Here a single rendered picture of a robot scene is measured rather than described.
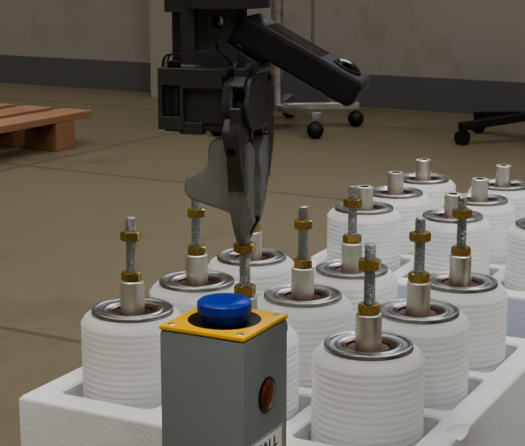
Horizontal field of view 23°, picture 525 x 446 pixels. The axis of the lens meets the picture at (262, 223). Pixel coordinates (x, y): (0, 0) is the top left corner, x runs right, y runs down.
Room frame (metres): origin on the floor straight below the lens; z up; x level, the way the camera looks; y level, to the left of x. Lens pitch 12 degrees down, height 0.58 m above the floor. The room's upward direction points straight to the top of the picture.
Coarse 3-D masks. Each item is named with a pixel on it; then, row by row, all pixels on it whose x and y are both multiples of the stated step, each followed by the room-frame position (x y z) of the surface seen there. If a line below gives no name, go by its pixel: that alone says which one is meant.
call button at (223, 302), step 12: (204, 300) 0.90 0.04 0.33; (216, 300) 0.90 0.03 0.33; (228, 300) 0.90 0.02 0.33; (240, 300) 0.90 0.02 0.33; (204, 312) 0.89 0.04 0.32; (216, 312) 0.89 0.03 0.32; (228, 312) 0.89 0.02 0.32; (240, 312) 0.89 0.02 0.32; (216, 324) 0.89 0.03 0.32; (228, 324) 0.89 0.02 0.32
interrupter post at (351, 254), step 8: (344, 248) 1.30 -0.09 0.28; (352, 248) 1.29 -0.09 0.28; (360, 248) 1.30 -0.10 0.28; (344, 256) 1.30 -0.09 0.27; (352, 256) 1.29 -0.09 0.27; (360, 256) 1.30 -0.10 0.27; (344, 264) 1.30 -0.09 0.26; (352, 264) 1.29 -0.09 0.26; (344, 272) 1.30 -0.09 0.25; (352, 272) 1.29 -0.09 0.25
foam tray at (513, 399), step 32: (512, 352) 1.28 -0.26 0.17; (64, 384) 1.15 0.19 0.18; (480, 384) 1.15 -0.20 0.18; (512, 384) 1.16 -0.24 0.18; (32, 416) 1.11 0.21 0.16; (64, 416) 1.09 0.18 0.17; (96, 416) 1.08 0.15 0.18; (128, 416) 1.07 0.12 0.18; (160, 416) 1.07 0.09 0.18; (448, 416) 1.07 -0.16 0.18; (480, 416) 1.07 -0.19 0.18; (512, 416) 1.16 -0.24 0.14
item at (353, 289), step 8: (392, 272) 1.31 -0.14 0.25; (320, 280) 1.28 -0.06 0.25; (328, 280) 1.27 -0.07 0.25; (336, 280) 1.27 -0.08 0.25; (344, 280) 1.27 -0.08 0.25; (352, 280) 1.27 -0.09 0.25; (360, 280) 1.27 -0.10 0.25; (376, 280) 1.27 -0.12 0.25; (384, 280) 1.28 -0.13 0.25; (392, 280) 1.28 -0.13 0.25; (336, 288) 1.26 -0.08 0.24; (344, 288) 1.26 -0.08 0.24; (352, 288) 1.26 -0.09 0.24; (360, 288) 1.26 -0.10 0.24; (376, 288) 1.26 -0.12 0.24; (384, 288) 1.27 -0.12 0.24; (392, 288) 1.28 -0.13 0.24; (352, 296) 1.26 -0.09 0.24; (360, 296) 1.26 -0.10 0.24; (376, 296) 1.26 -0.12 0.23; (384, 296) 1.27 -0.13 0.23; (392, 296) 1.28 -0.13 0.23; (352, 304) 1.26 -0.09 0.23; (352, 312) 1.26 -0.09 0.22; (352, 320) 1.26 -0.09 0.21; (352, 328) 1.26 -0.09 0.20
